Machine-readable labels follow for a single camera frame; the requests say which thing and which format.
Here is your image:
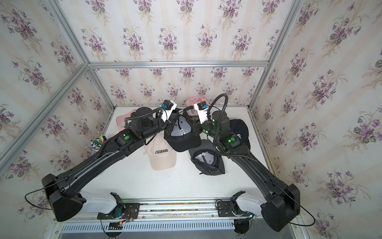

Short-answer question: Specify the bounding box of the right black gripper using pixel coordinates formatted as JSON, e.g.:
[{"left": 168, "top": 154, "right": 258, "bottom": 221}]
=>
[{"left": 186, "top": 114, "right": 223, "bottom": 142}]

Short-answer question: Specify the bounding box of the beige baseball cap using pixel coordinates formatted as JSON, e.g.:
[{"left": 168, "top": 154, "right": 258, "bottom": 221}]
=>
[{"left": 143, "top": 132, "right": 177, "bottom": 171}]

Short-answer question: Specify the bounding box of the black cap white letter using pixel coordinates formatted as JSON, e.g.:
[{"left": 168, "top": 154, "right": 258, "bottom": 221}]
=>
[{"left": 230, "top": 119, "right": 251, "bottom": 149}]

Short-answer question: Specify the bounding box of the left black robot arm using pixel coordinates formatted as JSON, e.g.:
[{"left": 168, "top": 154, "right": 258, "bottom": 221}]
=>
[{"left": 42, "top": 100, "right": 177, "bottom": 222}]

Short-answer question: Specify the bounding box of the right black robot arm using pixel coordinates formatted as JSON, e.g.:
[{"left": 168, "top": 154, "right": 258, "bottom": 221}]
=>
[{"left": 193, "top": 94, "right": 304, "bottom": 232}]

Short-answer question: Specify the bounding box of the dark grey baseball cap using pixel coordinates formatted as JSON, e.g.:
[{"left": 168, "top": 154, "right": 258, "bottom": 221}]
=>
[{"left": 189, "top": 139, "right": 225, "bottom": 176}]

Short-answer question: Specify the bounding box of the pink cap left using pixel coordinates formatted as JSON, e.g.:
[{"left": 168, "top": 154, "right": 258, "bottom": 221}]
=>
[{"left": 116, "top": 110, "right": 136, "bottom": 131}]

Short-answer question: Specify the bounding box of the pink pen holder cup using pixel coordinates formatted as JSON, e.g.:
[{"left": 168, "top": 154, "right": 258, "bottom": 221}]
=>
[{"left": 90, "top": 131, "right": 107, "bottom": 151}]

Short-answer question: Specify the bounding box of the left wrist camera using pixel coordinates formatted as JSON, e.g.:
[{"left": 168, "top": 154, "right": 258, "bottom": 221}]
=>
[{"left": 161, "top": 100, "right": 177, "bottom": 122}]

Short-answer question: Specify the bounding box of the pink cap back wall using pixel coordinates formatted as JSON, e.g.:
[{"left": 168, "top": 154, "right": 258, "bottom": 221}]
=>
[{"left": 186, "top": 96, "right": 210, "bottom": 116}]

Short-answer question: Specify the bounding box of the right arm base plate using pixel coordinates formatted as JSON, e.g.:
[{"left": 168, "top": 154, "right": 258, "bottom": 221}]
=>
[{"left": 214, "top": 199, "right": 261, "bottom": 219}]

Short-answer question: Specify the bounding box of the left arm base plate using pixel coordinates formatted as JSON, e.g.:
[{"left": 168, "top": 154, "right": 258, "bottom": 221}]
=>
[{"left": 97, "top": 203, "right": 141, "bottom": 221}]

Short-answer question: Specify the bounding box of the aluminium mounting rail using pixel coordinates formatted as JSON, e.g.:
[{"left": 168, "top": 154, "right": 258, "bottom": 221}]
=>
[{"left": 50, "top": 197, "right": 302, "bottom": 224}]

